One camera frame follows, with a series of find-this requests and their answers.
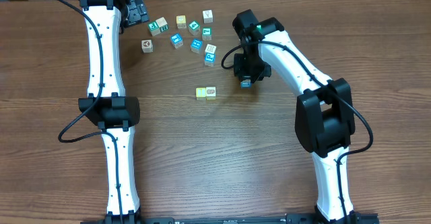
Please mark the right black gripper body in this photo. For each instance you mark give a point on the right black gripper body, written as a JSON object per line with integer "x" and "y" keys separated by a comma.
{"x": 251, "y": 67}

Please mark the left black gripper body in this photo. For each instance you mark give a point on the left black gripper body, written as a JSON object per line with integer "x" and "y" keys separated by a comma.
{"x": 137, "y": 12}

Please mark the white patterned block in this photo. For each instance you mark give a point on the white patterned block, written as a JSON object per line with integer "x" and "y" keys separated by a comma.
{"x": 245, "y": 84}
{"x": 210, "y": 49}

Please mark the white block yellow side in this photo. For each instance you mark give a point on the white block yellow side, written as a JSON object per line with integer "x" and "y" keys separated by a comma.
{"x": 210, "y": 93}

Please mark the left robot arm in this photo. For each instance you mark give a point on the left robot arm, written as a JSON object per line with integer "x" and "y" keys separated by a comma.
{"x": 107, "y": 105}

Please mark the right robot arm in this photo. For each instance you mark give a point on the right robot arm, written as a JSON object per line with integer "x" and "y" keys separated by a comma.
{"x": 324, "y": 121}

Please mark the green wheelchair symbol block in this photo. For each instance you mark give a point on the green wheelchair symbol block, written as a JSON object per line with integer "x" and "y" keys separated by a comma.
{"x": 154, "y": 28}

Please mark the white block green side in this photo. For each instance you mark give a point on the white block green side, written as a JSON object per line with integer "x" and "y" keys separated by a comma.
{"x": 162, "y": 24}

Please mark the white block red symbol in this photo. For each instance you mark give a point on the white block red symbol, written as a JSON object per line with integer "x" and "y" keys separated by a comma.
{"x": 147, "y": 46}

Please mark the yellow top block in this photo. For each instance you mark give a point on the yellow top block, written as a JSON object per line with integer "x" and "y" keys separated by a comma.
{"x": 181, "y": 22}

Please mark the blue letter P block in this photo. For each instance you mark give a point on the blue letter P block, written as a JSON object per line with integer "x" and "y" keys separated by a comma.
{"x": 209, "y": 59}

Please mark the blue block left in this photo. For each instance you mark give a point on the blue block left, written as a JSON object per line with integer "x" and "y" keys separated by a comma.
{"x": 176, "y": 40}

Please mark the green number four block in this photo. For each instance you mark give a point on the green number four block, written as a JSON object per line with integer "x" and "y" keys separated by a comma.
{"x": 194, "y": 28}

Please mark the green number seven block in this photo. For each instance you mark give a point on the green number seven block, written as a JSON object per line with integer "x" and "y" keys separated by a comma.
{"x": 206, "y": 34}

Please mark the blue block middle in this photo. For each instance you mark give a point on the blue block middle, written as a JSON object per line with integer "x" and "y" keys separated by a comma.
{"x": 196, "y": 46}

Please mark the white block upper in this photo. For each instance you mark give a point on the white block upper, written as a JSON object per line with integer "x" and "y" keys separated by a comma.
{"x": 207, "y": 16}

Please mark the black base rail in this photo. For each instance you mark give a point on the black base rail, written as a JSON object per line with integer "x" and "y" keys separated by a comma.
{"x": 356, "y": 218}

